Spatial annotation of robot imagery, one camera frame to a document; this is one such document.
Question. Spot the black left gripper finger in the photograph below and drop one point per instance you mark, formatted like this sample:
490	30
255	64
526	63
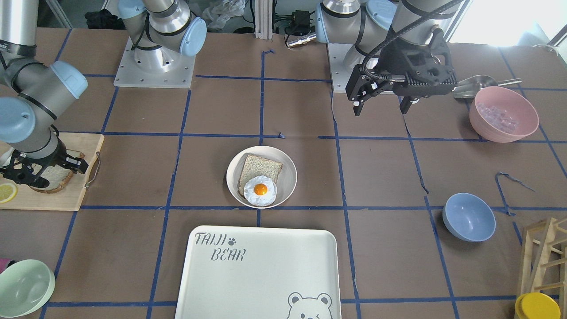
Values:
365	92
406	103

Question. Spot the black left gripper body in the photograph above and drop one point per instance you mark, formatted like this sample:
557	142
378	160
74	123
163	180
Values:
386	63

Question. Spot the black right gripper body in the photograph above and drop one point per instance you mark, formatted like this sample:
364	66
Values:
40	162

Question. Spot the white bread slice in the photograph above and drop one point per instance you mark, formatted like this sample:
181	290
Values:
57	176

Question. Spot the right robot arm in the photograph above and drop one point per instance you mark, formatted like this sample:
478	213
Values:
161	33

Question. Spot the cream round plate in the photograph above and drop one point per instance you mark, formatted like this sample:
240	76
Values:
286	182

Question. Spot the bread slice on plate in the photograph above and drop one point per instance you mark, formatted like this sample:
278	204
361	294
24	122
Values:
256	166

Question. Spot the lemon slice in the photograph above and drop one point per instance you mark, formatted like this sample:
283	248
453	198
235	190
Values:
8	192

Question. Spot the wooden cutting board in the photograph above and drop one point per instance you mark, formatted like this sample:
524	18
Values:
66	193

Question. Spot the metal scoop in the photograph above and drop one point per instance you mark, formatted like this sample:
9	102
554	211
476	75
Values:
468	88

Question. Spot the pink bowl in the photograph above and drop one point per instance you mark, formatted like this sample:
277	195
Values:
502	115

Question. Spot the pink cloth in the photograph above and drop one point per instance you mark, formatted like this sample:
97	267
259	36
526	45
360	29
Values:
5	263

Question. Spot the green bowl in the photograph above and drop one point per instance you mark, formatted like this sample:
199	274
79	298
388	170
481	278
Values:
25	287

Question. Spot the blue bowl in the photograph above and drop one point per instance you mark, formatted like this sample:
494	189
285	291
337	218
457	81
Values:
469	218

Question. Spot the fried egg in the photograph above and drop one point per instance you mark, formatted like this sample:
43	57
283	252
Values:
260	191

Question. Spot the wooden rack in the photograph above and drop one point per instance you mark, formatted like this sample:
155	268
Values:
543	260

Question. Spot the cream bear tray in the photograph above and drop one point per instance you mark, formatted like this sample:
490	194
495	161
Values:
235	272

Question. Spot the yellow cup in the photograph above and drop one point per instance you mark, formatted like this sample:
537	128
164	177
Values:
536	305

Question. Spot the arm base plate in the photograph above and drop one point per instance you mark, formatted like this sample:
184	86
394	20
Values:
160	68
342	59

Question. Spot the aluminium frame post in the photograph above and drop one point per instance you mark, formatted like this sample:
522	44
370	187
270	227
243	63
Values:
263	10

